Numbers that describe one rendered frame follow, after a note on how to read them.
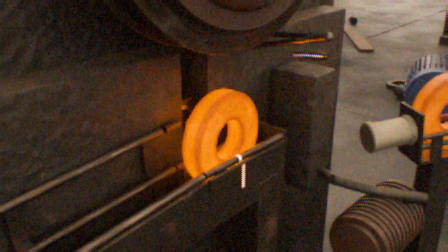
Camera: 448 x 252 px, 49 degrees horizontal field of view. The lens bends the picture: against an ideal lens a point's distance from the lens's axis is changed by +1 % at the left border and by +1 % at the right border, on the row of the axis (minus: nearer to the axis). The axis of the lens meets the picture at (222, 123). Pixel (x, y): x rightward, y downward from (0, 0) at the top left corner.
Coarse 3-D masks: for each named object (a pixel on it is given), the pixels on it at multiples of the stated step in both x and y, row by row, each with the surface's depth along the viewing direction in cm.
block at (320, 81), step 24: (288, 72) 89; (312, 72) 88; (288, 96) 91; (312, 96) 87; (288, 120) 92; (312, 120) 89; (288, 144) 94; (312, 144) 91; (288, 168) 96; (312, 168) 93
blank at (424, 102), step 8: (432, 80) 94; (440, 80) 92; (424, 88) 94; (432, 88) 92; (440, 88) 92; (416, 96) 94; (424, 96) 93; (432, 96) 92; (440, 96) 92; (416, 104) 94; (424, 104) 92; (432, 104) 92; (440, 104) 93; (424, 112) 93; (432, 112) 93; (440, 112) 94; (432, 120) 94; (424, 128) 94; (432, 128) 95; (440, 128) 95
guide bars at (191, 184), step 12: (264, 144) 80; (216, 168) 72; (192, 180) 69; (204, 180) 71; (180, 192) 67; (156, 204) 64; (132, 216) 62; (144, 216) 63; (120, 228) 60; (96, 240) 58; (108, 240) 59
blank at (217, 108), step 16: (208, 96) 73; (224, 96) 73; (240, 96) 75; (192, 112) 72; (208, 112) 71; (224, 112) 73; (240, 112) 77; (256, 112) 80; (192, 128) 71; (208, 128) 71; (240, 128) 78; (256, 128) 81; (192, 144) 71; (208, 144) 72; (224, 144) 80; (240, 144) 79; (192, 160) 72; (208, 160) 73; (224, 160) 77
